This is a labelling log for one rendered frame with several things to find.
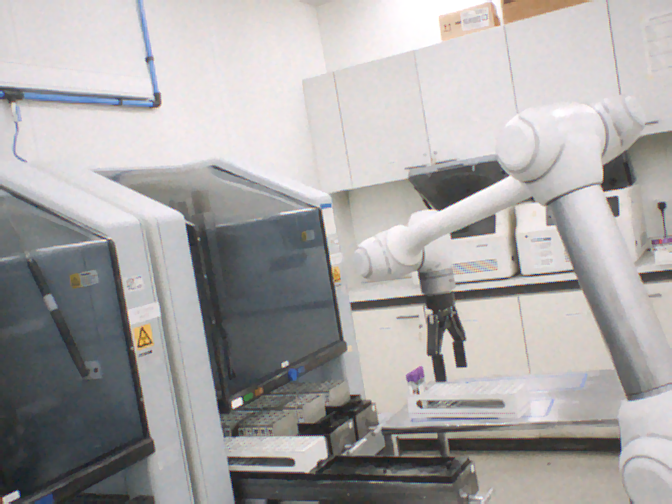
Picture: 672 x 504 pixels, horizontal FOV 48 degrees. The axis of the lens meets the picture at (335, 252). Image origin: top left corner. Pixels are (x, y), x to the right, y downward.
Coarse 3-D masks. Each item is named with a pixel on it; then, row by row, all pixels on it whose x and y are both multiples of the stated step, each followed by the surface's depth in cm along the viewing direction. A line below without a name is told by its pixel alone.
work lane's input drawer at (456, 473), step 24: (336, 456) 179; (360, 456) 176; (384, 456) 173; (408, 456) 170; (240, 480) 178; (264, 480) 175; (288, 480) 171; (312, 480) 168; (336, 480) 166; (360, 480) 164; (384, 480) 161; (408, 480) 158; (432, 480) 156; (456, 480) 154
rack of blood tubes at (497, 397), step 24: (432, 384) 204; (456, 384) 201; (480, 384) 196; (504, 384) 193; (408, 408) 198; (432, 408) 195; (456, 408) 197; (480, 408) 195; (504, 408) 184; (528, 408) 189
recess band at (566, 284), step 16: (656, 272) 355; (496, 288) 391; (512, 288) 387; (528, 288) 383; (544, 288) 380; (560, 288) 376; (576, 288) 372; (352, 304) 432; (368, 304) 427; (384, 304) 422; (400, 304) 418
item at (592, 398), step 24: (528, 384) 212; (552, 384) 208; (576, 384) 204; (600, 384) 200; (552, 408) 186; (576, 408) 183; (600, 408) 180; (384, 432) 194; (408, 432) 191; (432, 432) 189
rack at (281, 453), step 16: (240, 448) 181; (256, 448) 179; (272, 448) 177; (288, 448) 175; (304, 448) 173; (320, 448) 177; (240, 464) 181; (256, 464) 184; (272, 464) 183; (288, 464) 181; (304, 464) 171
